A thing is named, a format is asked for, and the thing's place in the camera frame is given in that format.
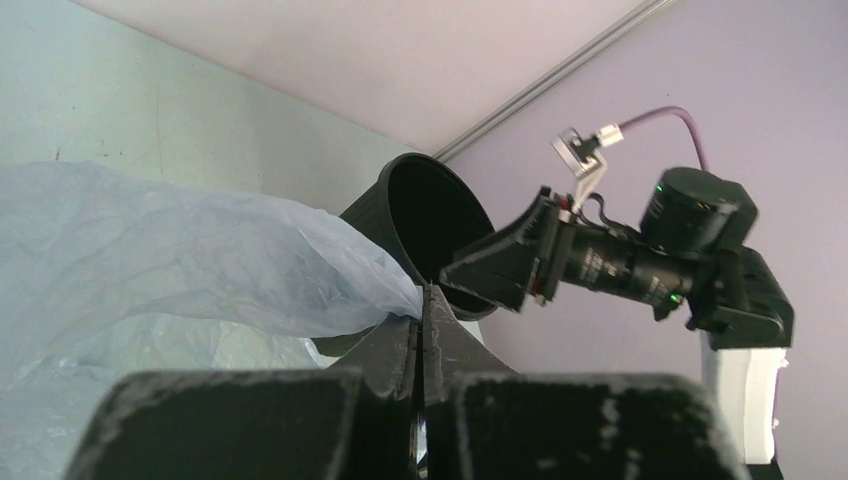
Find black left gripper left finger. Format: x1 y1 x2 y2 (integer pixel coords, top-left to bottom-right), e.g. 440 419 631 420
66 315 419 479

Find black trash bin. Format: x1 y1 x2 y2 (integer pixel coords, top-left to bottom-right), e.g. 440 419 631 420
340 153 497 322

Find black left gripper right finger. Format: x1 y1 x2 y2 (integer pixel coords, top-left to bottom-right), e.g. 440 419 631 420
421 286 749 479

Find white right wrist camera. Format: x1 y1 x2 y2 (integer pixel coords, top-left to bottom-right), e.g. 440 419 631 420
551 124 624 214

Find blue plastic trash bag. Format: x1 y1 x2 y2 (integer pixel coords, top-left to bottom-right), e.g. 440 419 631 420
1 162 423 479

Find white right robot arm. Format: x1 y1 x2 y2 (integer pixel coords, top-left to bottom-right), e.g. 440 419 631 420
439 167 794 479

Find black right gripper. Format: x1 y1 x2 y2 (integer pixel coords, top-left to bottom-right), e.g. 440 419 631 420
439 192 695 321

